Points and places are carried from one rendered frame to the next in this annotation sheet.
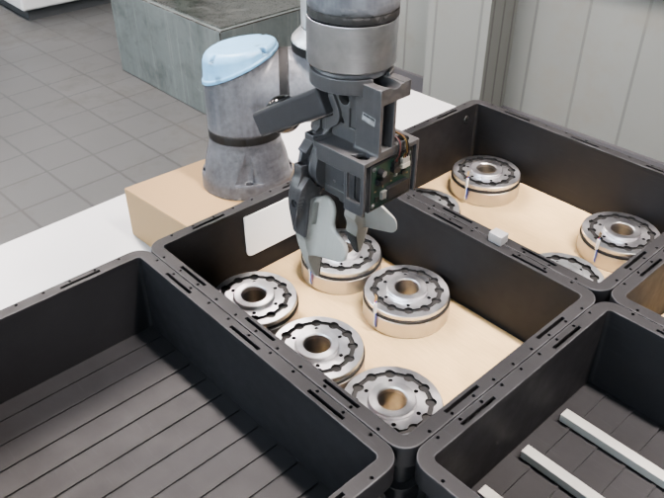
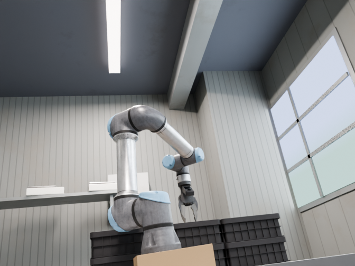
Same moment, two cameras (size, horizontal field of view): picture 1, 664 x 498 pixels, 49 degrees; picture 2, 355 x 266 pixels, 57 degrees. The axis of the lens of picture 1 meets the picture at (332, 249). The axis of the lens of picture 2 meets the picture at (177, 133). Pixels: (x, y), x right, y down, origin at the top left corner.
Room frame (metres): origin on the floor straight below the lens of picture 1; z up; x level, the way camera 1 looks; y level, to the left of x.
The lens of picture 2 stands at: (2.08, 0.91, 0.68)
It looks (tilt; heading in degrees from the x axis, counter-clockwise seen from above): 25 degrees up; 212
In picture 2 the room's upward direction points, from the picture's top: 8 degrees counter-clockwise
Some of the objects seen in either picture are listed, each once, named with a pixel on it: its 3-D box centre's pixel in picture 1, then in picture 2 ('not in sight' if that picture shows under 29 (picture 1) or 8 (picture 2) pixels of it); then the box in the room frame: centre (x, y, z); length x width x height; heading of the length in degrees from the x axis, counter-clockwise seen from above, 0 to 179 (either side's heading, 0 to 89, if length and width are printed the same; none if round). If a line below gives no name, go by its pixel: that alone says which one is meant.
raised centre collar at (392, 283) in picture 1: (406, 288); not in sight; (0.68, -0.09, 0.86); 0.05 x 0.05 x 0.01
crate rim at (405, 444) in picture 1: (363, 278); (183, 231); (0.62, -0.03, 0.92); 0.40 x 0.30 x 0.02; 43
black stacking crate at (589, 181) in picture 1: (519, 215); (125, 248); (0.83, -0.25, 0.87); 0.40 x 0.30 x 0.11; 43
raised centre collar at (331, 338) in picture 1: (316, 345); not in sight; (0.58, 0.02, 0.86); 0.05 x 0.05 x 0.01
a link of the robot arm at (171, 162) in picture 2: not in sight; (175, 162); (0.68, 0.01, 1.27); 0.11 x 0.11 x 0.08; 3
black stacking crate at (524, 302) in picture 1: (361, 313); (185, 241); (0.62, -0.03, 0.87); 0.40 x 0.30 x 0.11; 43
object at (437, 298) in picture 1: (406, 291); not in sight; (0.68, -0.09, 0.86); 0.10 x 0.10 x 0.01
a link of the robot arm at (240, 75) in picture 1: (245, 83); (154, 208); (1.07, 0.13, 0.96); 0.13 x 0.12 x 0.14; 93
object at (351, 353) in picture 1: (316, 348); not in sight; (0.58, 0.02, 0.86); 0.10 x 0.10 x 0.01
